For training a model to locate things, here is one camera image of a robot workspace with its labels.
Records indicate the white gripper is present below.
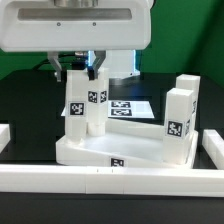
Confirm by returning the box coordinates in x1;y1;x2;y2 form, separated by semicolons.
0;0;152;82

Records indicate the white desk tabletop tray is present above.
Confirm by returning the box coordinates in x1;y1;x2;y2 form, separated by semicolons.
56;119;198;169

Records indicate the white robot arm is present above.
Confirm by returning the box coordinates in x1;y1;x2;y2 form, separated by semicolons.
0;0;155;79

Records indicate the white marker sheet with tags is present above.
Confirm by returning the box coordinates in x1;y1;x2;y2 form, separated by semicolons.
61;100;154;118

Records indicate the white left fence block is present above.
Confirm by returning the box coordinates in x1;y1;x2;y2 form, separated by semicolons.
0;124;10;153

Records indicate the white fence block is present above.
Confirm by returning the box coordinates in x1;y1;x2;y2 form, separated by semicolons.
0;124;10;153
202;129;224;170

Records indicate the white front fence bar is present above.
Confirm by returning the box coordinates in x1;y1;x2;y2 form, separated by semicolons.
0;164;224;197

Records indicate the white right fence block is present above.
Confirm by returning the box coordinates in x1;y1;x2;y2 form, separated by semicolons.
202;129;224;170

